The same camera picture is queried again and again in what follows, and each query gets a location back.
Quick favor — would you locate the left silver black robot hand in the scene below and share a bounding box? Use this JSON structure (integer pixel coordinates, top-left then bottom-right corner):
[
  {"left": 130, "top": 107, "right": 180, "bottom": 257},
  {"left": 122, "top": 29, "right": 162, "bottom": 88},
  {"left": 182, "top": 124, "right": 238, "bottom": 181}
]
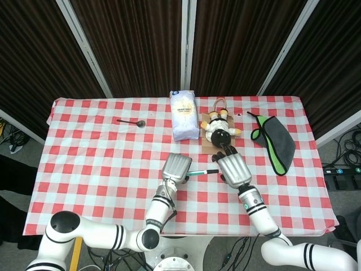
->
[{"left": 161, "top": 153, "right": 193, "bottom": 185}]

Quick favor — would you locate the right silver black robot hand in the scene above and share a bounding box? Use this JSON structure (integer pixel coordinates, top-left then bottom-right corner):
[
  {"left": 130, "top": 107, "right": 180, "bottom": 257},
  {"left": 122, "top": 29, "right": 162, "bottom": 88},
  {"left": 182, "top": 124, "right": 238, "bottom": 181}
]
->
[{"left": 211, "top": 143, "right": 253, "bottom": 189}]

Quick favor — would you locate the brown paper bag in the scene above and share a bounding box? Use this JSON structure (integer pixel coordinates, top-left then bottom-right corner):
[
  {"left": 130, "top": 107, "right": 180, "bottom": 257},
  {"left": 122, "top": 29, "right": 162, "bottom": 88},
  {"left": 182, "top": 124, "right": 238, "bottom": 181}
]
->
[{"left": 200, "top": 98, "right": 236, "bottom": 156}]

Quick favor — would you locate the plush doll black head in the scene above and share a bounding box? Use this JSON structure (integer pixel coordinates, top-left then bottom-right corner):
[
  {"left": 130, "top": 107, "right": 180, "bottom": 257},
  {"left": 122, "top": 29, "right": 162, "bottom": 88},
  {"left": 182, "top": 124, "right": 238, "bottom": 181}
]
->
[{"left": 200, "top": 108, "right": 243, "bottom": 148}]

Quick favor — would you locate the white paper food bag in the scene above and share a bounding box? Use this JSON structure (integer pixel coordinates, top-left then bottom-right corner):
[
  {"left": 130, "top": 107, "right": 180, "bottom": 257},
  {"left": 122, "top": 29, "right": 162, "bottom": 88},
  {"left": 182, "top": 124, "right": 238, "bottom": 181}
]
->
[{"left": 169, "top": 90, "right": 200, "bottom": 142}]

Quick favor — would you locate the grey green cloth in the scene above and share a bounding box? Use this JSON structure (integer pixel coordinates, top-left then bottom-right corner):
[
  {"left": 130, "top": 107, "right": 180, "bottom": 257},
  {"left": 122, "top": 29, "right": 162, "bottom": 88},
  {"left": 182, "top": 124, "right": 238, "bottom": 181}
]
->
[{"left": 246, "top": 111, "right": 297, "bottom": 177}]

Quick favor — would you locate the dark metal spoon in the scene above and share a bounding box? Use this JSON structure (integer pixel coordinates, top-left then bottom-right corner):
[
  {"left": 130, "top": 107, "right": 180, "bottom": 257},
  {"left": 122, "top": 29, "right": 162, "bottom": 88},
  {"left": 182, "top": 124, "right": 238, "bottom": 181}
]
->
[{"left": 116, "top": 119, "right": 147, "bottom": 128}]

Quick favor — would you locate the red white checkered tablecloth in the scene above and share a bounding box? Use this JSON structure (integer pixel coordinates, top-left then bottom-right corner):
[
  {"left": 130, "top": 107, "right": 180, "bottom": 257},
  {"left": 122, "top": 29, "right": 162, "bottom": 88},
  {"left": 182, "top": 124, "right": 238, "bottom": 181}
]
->
[{"left": 22, "top": 95, "right": 341, "bottom": 237}]

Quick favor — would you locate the black power strip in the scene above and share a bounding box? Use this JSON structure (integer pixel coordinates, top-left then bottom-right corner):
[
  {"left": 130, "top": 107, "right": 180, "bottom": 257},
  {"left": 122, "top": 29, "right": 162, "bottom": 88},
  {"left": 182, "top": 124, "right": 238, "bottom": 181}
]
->
[{"left": 323, "top": 166, "right": 361, "bottom": 177}]

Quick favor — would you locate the yellow floor tape strip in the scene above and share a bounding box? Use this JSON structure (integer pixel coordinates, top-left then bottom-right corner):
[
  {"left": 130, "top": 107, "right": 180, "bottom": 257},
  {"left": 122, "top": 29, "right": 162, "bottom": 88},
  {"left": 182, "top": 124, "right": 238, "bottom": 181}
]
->
[{"left": 69, "top": 238, "right": 83, "bottom": 271}]

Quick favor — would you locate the black floor cable bundle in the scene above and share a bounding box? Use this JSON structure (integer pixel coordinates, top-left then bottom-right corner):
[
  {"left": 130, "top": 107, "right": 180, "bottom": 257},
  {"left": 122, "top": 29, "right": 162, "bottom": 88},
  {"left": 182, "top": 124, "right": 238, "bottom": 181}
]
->
[
  {"left": 86, "top": 247, "right": 153, "bottom": 271},
  {"left": 213, "top": 236, "right": 252, "bottom": 269},
  {"left": 334, "top": 123, "right": 361, "bottom": 168},
  {"left": 0, "top": 117, "right": 30, "bottom": 155}
]

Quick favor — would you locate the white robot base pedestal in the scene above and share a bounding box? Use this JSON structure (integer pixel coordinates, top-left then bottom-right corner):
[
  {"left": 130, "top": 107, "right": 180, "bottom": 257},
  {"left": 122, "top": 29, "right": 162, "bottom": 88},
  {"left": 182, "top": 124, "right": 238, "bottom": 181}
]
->
[{"left": 142, "top": 235, "right": 214, "bottom": 271}]

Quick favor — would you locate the brown partition panel grey frame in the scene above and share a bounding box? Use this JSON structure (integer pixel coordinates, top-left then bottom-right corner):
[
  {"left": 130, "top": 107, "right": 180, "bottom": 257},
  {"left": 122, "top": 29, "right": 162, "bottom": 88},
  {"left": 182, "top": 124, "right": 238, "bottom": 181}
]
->
[
  {"left": 0, "top": 0, "right": 114, "bottom": 145},
  {"left": 69, "top": 0, "right": 189, "bottom": 99},
  {"left": 187, "top": 0, "right": 307, "bottom": 97},
  {"left": 257, "top": 0, "right": 361, "bottom": 148}
]

